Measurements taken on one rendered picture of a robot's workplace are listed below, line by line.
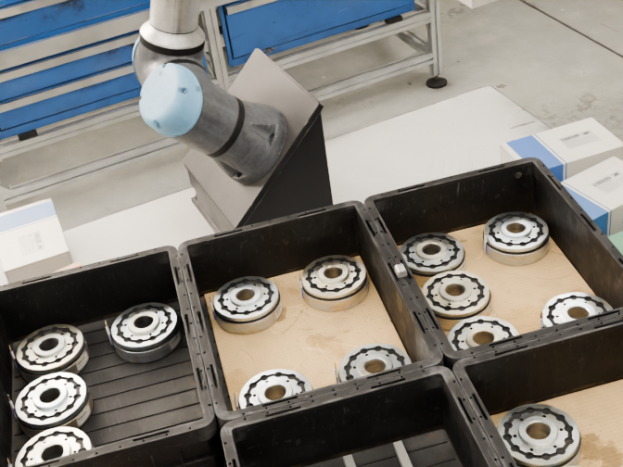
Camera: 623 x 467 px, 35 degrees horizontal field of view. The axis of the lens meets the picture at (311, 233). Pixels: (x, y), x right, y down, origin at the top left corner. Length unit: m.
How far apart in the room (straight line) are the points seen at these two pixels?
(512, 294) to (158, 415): 0.55
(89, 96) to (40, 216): 1.39
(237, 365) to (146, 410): 0.14
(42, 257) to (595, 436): 1.03
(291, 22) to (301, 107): 1.70
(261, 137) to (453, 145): 0.53
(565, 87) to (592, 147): 1.85
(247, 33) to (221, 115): 1.72
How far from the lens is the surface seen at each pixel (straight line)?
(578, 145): 1.94
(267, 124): 1.75
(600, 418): 1.35
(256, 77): 1.92
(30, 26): 3.20
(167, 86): 1.69
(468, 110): 2.25
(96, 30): 3.21
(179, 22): 1.76
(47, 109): 3.32
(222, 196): 1.85
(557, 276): 1.56
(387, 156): 2.11
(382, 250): 1.46
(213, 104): 1.70
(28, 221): 1.97
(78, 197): 3.53
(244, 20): 3.39
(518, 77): 3.86
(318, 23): 3.51
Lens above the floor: 1.82
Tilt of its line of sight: 36 degrees down
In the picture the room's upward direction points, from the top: 9 degrees counter-clockwise
